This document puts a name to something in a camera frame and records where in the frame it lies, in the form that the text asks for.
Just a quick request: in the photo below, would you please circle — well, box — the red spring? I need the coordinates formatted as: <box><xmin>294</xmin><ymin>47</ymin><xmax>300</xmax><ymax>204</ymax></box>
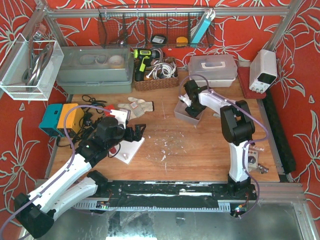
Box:
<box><xmin>109</xmin><ymin>147</ymin><xmax>117</xmax><ymax>155</ymax></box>

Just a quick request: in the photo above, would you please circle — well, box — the beige work glove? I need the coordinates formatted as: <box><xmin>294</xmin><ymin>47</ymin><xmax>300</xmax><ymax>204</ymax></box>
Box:
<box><xmin>117</xmin><ymin>97</ymin><xmax>155</xmax><ymax>120</ymax></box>

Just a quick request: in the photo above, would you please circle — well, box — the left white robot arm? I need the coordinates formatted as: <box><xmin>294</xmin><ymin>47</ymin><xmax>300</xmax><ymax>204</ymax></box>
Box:
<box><xmin>14</xmin><ymin>116</ymin><xmax>146</xmax><ymax>239</ymax></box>

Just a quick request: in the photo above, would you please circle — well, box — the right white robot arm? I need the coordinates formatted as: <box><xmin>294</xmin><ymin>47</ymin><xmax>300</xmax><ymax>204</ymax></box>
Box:
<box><xmin>179</xmin><ymin>80</ymin><xmax>255</xmax><ymax>197</ymax></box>

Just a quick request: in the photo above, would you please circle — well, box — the translucent plastic spring box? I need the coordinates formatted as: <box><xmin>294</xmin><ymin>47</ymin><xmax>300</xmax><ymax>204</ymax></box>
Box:
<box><xmin>174</xmin><ymin>101</ymin><xmax>203</xmax><ymax>126</ymax></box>

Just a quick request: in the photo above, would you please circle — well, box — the red cube adapter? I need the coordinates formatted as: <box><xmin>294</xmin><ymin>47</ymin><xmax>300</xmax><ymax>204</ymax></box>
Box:
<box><xmin>103</xmin><ymin>104</ymin><xmax>115</xmax><ymax>116</ymax></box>

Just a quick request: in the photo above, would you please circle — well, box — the woven wicker basket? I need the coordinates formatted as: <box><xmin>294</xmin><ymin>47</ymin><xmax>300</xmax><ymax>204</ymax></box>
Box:
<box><xmin>132</xmin><ymin>69</ymin><xmax>179</xmax><ymax>91</ymax></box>

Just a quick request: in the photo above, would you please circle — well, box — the white plastic storage case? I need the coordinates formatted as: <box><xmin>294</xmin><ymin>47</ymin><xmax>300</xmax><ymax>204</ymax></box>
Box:
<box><xmin>188</xmin><ymin>54</ymin><xmax>238</xmax><ymax>88</ymax></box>

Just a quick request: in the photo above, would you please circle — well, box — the teal and yellow device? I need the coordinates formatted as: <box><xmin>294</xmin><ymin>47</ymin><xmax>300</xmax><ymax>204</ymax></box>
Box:
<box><xmin>38</xmin><ymin>103</ymin><xmax>85</xmax><ymax>138</ymax></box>

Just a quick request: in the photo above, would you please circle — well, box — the red mat under supply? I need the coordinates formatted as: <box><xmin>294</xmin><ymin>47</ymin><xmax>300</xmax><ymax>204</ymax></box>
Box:
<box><xmin>237</xmin><ymin>66</ymin><xmax>267</xmax><ymax>100</ymax></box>

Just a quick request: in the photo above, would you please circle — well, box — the grey green plastic toolbox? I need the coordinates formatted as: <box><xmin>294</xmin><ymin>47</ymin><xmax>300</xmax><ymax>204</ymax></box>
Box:
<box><xmin>56</xmin><ymin>46</ymin><xmax>134</xmax><ymax>95</ymax></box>

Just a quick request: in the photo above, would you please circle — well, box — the yellow tape measure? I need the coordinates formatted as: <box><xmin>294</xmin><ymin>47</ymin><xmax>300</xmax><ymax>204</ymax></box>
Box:
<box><xmin>176</xmin><ymin>36</ymin><xmax>189</xmax><ymax>48</ymax></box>

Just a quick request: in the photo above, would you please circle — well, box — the small clear parts case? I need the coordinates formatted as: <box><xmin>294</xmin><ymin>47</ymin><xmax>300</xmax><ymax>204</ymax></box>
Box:
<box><xmin>248</xmin><ymin>145</ymin><xmax>265</xmax><ymax>155</ymax></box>

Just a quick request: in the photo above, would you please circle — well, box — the white bench power supply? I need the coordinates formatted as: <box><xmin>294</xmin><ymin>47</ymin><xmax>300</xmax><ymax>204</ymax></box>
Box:
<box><xmin>249</xmin><ymin>49</ymin><xmax>277</xmax><ymax>94</ymax></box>

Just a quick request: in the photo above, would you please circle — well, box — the blue white power strip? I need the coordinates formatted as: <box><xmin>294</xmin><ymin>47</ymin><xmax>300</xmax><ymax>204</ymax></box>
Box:
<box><xmin>190</xmin><ymin>8</ymin><xmax>216</xmax><ymax>48</ymax></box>

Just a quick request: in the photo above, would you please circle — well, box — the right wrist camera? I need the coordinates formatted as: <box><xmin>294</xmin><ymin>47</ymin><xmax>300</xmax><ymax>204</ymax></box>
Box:
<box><xmin>178</xmin><ymin>94</ymin><xmax>192</xmax><ymax>107</ymax></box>

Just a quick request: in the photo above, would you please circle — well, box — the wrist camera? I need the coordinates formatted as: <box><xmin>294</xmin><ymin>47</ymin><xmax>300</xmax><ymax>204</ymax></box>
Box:
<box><xmin>178</xmin><ymin>94</ymin><xmax>192</xmax><ymax>107</ymax></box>
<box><xmin>110</xmin><ymin>109</ymin><xmax>131</xmax><ymax>129</ymax></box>

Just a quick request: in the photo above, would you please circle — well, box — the white peg base plate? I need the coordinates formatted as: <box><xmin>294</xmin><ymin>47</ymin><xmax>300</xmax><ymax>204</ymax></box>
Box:
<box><xmin>115</xmin><ymin>137</ymin><xmax>145</xmax><ymax>165</ymax></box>

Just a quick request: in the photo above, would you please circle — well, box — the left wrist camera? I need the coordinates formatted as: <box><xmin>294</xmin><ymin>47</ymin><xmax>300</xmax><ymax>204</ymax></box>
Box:
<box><xmin>110</xmin><ymin>109</ymin><xmax>131</xmax><ymax>129</ymax></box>

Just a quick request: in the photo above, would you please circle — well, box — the black cable bundle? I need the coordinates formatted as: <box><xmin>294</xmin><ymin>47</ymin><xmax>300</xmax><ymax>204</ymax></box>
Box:
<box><xmin>56</xmin><ymin>94</ymin><xmax>108</xmax><ymax>148</ymax></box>

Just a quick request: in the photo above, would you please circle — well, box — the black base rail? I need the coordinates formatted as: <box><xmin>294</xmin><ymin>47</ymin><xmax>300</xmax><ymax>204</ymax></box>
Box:
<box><xmin>74</xmin><ymin>180</ymin><xmax>257</xmax><ymax>212</ymax></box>

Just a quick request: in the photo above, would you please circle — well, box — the yellow green cordless drill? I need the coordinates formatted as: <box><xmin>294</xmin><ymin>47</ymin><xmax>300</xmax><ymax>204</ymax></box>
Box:
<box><xmin>133</xmin><ymin>48</ymin><xmax>161</xmax><ymax>82</ymax></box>

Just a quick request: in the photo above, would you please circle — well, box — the black wire hanging basket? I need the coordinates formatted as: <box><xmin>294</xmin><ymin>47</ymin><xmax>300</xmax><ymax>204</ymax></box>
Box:
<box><xmin>97</xmin><ymin>5</ymin><xmax>216</xmax><ymax>50</ymax></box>

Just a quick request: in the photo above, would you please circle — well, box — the clear acrylic wall bin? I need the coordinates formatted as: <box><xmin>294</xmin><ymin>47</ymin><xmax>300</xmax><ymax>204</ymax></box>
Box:
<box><xmin>0</xmin><ymin>34</ymin><xmax>64</xmax><ymax>101</ymax></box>

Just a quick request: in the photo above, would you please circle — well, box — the aluminium frame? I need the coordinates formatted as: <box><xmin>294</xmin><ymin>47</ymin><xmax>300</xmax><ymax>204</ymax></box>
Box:
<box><xmin>0</xmin><ymin>0</ymin><xmax>310</xmax><ymax>76</ymax></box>

